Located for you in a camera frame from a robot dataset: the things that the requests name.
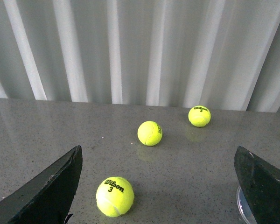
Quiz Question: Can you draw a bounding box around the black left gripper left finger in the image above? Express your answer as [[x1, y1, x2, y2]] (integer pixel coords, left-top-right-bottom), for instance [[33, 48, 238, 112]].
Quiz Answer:
[[0, 146, 83, 224]]

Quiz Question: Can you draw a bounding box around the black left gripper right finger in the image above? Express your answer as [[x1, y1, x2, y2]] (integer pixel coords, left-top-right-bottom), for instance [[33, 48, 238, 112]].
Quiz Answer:
[[234, 146, 280, 224]]

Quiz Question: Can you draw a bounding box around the Wilson tennis ball can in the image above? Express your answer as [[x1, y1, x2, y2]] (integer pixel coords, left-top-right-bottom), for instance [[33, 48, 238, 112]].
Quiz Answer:
[[236, 186, 257, 224]]

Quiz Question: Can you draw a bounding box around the near Wilson tennis ball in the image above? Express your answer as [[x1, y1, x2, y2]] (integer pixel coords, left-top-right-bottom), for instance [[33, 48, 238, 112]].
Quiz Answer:
[[96, 176, 134, 217]]

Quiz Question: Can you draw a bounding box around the wilson tennis ball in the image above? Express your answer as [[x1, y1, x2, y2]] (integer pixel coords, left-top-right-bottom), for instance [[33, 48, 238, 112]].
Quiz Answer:
[[188, 105, 211, 127], [96, 176, 134, 217]]

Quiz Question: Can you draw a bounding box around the far Wilson tennis ball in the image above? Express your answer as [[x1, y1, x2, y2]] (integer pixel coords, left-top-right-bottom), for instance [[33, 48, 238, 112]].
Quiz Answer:
[[188, 105, 211, 127]]

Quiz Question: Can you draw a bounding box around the middle yellow tennis ball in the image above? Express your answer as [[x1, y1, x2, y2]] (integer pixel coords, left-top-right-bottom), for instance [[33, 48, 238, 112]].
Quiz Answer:
[[137, 121, 162, 146]]

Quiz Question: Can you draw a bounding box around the white pleated curtain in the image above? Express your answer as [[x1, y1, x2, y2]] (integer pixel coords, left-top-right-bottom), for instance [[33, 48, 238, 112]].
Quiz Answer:
[[0, 0, 280, 112]]

